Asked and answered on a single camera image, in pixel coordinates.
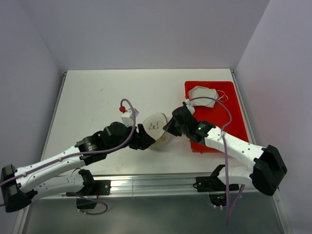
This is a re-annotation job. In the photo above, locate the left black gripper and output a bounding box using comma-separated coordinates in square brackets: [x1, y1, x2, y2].
[107, 121, 155, 153]

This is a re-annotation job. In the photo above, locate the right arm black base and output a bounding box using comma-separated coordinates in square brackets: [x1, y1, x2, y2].
[193, 176, 227, 207]

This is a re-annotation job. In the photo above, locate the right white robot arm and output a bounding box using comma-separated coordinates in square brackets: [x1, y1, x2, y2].
[163, 106, 287, 196]

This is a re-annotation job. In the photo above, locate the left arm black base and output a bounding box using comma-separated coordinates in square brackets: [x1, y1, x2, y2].
[76, 179, 111, 213]

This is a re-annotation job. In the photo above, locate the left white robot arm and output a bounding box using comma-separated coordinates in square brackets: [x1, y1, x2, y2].
[0, 122, 155, 213]

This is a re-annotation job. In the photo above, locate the white folded bra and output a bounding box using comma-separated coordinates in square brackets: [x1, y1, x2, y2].
[188, 86, 229, 108]

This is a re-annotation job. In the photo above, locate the red plastic tray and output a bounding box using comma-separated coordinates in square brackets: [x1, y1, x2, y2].
[184, 81, 249, 141]

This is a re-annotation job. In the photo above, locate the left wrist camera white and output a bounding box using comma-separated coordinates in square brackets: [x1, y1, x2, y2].
[119, 106, 139, 127]

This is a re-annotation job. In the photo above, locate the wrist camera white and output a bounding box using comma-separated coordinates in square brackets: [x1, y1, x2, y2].
[184, 99, 195, 115]
[119, 106, 139, 127]

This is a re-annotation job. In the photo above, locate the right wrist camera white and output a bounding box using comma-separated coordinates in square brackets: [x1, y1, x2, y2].
[184, 99, 195, 115]

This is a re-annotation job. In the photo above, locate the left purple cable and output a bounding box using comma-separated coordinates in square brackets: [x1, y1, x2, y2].
[0, 98, 137, 215]

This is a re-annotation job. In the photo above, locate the aluminium rail frame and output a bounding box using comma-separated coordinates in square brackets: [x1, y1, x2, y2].
[13, 69, 293, 234]

